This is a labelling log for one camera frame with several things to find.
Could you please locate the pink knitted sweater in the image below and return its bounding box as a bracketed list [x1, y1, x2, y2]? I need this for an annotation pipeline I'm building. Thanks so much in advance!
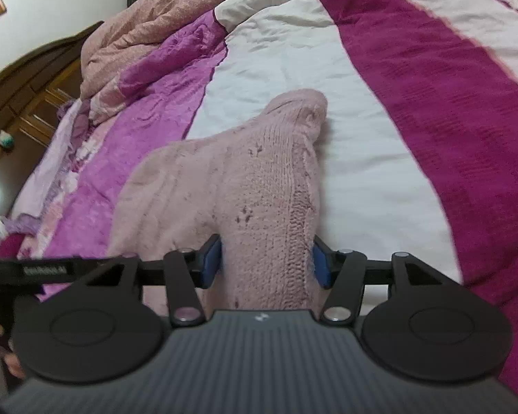
[107, 89, 327, 313]

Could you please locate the magenta white striped bedspread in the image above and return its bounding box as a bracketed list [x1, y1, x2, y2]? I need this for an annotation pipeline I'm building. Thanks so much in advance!
[13, 0, 518, 394]

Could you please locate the dusty pink quilt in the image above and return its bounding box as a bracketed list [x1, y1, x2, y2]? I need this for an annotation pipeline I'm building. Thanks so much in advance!
[80, 0, 224, 99]

